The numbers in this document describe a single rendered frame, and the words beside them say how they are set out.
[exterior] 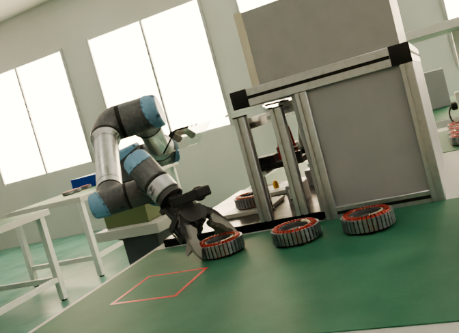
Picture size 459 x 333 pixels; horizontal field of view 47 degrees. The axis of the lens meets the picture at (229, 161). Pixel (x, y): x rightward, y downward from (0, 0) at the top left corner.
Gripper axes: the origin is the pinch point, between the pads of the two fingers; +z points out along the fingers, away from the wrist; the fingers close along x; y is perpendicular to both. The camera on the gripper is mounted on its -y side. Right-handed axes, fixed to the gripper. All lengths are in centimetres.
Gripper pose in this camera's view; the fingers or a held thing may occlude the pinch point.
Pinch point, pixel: (222, 245)
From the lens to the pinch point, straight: 126.7
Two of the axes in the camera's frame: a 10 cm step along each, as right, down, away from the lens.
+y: -3.3, 7.3, 6.0
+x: -6.8, 2.7, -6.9
